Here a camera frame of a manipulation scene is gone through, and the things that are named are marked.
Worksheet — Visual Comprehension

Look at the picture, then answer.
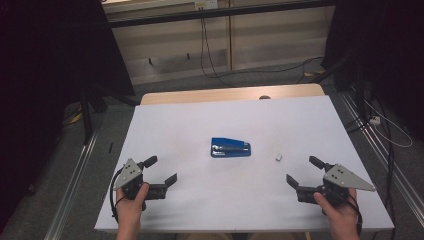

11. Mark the black metal stand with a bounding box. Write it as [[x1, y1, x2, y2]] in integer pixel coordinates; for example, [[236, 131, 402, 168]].
[[79, 82, 138, 146], [310, 51, 368, 113]]

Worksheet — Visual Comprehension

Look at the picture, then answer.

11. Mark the white table board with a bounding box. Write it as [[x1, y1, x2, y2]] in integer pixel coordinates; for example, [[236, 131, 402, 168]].
[[94, 95, 395, 234]]

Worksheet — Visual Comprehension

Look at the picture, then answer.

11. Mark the white wall socket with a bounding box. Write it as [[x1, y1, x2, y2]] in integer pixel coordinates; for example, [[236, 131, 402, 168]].
[[194, 0, 220, 11]]

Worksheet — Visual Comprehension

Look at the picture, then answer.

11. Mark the blue stapler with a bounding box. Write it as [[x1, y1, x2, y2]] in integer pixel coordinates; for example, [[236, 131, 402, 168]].
[[210, 136, 252, 159]]

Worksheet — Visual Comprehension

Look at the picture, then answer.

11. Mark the wooden table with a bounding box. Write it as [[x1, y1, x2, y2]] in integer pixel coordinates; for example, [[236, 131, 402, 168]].
[[139, 83, 326, 106]]

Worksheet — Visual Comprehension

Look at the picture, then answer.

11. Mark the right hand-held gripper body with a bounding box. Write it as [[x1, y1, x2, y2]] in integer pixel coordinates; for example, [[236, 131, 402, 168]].
[[295, 163, 376, 216]]

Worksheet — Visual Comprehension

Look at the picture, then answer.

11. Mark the person's right hand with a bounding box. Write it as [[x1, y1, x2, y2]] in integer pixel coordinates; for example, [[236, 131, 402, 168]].
[[313, 188, 360, 234]]

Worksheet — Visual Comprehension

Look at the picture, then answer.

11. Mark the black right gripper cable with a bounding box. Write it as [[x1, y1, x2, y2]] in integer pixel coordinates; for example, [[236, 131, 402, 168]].
[[346, 192, 364, 236]]

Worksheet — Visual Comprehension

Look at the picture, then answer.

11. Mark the black cable bundle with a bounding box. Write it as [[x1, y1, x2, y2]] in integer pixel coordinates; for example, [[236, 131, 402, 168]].
[[343, 89, 398, 240]]

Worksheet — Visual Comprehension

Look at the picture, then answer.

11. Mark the person's left hand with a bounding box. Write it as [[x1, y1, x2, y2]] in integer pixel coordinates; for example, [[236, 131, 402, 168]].
[[114, 182, 150, 228]]

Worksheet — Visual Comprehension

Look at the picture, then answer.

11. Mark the white cable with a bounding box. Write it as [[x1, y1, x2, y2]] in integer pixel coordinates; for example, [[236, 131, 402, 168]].
[[362, 99, 414, 149]]

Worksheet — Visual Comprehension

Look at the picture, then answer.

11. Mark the black floor cable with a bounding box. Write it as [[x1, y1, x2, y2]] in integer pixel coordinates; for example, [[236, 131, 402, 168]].
[[229, 55, 326, 85]]

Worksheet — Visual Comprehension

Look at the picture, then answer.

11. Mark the black horizontal bar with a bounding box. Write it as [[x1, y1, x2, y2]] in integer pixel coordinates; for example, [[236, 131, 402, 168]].
[[107, 0, 334, 30]]

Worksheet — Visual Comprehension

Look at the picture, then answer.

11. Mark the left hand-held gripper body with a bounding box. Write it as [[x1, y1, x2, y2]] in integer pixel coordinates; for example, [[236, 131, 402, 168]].
[[113, 158, 168, 212]]

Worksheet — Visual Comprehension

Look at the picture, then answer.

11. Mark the black hanging cable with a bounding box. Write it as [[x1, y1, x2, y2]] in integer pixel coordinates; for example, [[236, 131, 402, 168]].
[[199, 8, 232, 88]]

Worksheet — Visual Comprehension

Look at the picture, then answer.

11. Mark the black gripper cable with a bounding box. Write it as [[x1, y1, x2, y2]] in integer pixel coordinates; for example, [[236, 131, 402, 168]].
[[109, 167, 126, 224], [346, 192, 364, 236]]

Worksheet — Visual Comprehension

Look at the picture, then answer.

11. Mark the beige cabinet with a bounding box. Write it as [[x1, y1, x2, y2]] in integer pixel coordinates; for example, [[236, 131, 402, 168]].
[[101, 0, 336, 86]]

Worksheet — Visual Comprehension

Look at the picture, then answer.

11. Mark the aluminium floor rail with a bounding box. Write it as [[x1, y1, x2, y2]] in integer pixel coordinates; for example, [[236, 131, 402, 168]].
[[337, 90, 424, 228], [43, 129, 100, 240]]

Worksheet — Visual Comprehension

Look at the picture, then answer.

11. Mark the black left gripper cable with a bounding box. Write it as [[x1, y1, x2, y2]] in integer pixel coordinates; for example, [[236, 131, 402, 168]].
[[109, 167, 126, 224]]

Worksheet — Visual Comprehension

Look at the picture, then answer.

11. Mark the black curtain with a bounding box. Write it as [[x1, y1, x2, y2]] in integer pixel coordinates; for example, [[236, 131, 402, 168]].
[[320, 0, 424, 143], [0, 0, 136, 234]]

